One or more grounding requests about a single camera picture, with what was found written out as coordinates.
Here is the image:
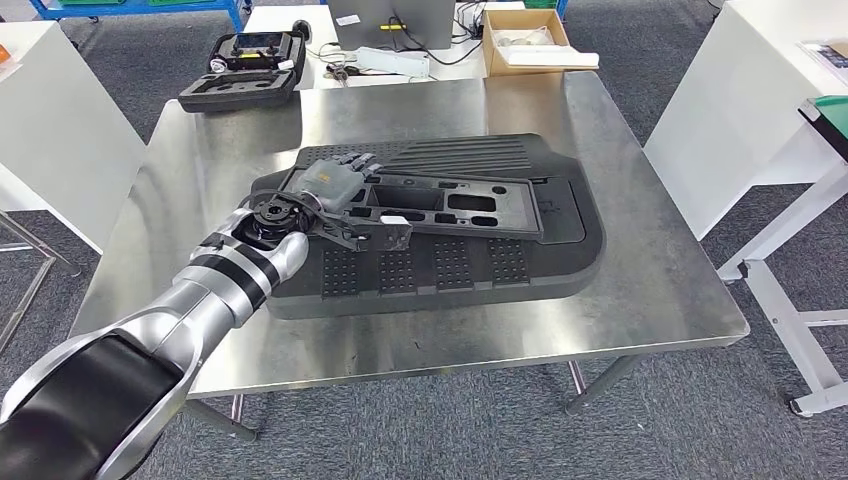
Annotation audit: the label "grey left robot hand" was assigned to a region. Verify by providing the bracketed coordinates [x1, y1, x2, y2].
[291, 152, 384, 215]

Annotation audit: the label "black plastic plate bracket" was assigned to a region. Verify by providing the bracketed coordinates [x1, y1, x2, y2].
[274, 164, 546, 243]

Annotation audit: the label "blue metal shelf rack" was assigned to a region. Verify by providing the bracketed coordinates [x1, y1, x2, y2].
[27, 0, 253, 33]

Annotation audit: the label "stainless steel workbench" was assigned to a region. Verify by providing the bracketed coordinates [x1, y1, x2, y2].
[69, 70, 751, 442]

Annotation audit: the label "black open equipment case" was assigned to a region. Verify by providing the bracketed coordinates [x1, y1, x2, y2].
[177, 19, 313, 114]

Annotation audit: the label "white power strip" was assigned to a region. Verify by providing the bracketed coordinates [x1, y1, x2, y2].
[354, 46, 431, 81]

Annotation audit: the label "black handheld controller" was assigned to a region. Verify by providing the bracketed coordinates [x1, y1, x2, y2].
[228, 33, 293, 57]

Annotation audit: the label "grey laptop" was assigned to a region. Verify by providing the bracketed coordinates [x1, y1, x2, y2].
[326, 0, 457, 52]

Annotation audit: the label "brown cardboard box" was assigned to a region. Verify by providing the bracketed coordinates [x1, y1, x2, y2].
[481, 8, 572, 78]

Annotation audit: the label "large black plastic panel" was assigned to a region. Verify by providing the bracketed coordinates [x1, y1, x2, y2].
[250, 133, 605, 321]

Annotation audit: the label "white panel desk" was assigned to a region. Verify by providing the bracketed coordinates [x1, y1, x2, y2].
[0, 21, 147, 256]

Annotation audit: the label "printed papers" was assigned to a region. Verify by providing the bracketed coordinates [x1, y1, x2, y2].
[798, 39, 848, 71]

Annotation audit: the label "black left camera bracket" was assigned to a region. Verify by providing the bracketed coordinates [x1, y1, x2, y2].
[307, 210, 413, 253]

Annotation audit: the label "white frame table green top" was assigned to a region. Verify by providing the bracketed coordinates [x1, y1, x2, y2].
[716, 95, 848, 419]

